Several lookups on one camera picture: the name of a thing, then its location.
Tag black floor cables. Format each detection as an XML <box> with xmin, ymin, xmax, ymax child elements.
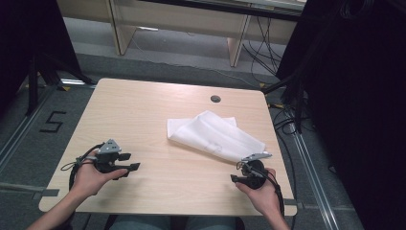
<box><xmin>269</xmin><ymin>101</ymin><xmax>300</xmax><ymax>230</ymax></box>

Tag person's right hand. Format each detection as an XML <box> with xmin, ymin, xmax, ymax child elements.
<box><xmin>235</xmin><ymin>167</ymin><xmax>284</xmax><ymax>219</ymax></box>

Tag person's leg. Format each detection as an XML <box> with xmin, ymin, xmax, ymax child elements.
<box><xmin>109</xmin><ymin>215</ymin><xmax>172</xmax><ymax>230</ymax></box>
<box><xmin>186</xmin><ymin>216</ymin><xmax>237</xmax><ymax>230</ymax></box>

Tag black curtain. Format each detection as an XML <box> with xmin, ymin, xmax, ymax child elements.
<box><xmin>0</xmin><ymin>0</ymin><xmax>83</xmax><ymax>108</ymax></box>
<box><xmin>275</xmin><ymin>0</ymin><xmax>406</xmax><ymax>230</ymax></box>

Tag white cloth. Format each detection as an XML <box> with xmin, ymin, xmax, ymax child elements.
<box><xmin>166</xmin><ymin>109</ymin><xmax>268</xmax><ymax>164</ymax></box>

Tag bundle of black hanging cables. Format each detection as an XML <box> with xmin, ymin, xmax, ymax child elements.
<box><xmin>241</xmin><ymin>15</ymin><xmax>284</xmax><ymax>77</ymax></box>

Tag person's right leg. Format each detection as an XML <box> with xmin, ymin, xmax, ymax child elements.
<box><xmin>186</xmin><ymin>216</ymin><xmax>237</xmax><ymax>230</ymax></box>

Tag person's left hand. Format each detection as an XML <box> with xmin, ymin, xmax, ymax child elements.
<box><xmin>69</xmin><ymin>157</ymin><xmax>129</xmax><ymax>197</ymax></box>

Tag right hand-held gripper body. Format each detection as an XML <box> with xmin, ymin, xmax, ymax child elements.
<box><xmin>237</xmin><ymin>152</ymin><xmax>273</xmax><ymax>190</ymax></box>

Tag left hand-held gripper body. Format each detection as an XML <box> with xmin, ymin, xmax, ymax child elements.
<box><xmin>94</xmin><ymin>138</ymin><xmax>123</xmax><ymax>174</ymax></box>

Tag aluminium floor rail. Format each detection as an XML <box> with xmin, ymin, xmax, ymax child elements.
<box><xmin>0</xmin><ymin>181</ymin><xmax>42</xmax><ymax>195</ymax></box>
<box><xmin>287</xmin><ymin>123</ymin><xmax>340</xmax><ymax>230</ymax></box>
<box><xmin>0</xmin><ymin>85</ymin><xmax>56</xmax><ymax>172</ymax></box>

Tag black metal stand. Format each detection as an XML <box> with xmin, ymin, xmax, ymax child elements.
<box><xmin>24</xmin><ymin>52</ymin><xmax>96</xmax><ymax>117</ymax></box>
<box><xmin>262</xmin><ymin>61</ymin><xmax>309</xmax><ymax>134</ymax></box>

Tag person's left leg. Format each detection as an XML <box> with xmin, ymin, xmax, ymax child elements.
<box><xmin>109</xmin><ymin>215</ymin><xmax>172</xmax><ymax>230</ymax></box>

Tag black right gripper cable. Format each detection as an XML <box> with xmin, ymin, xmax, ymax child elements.
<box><xmin>255</xmin><ymin>169</ymin><xmax>286</xmax><ymax>219</ymax></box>

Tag black tape floor mark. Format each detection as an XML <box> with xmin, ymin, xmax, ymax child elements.
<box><xmin>38</xmin><ymin>110</ymin><xmax>68</xmax><ymax>134</ymax></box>

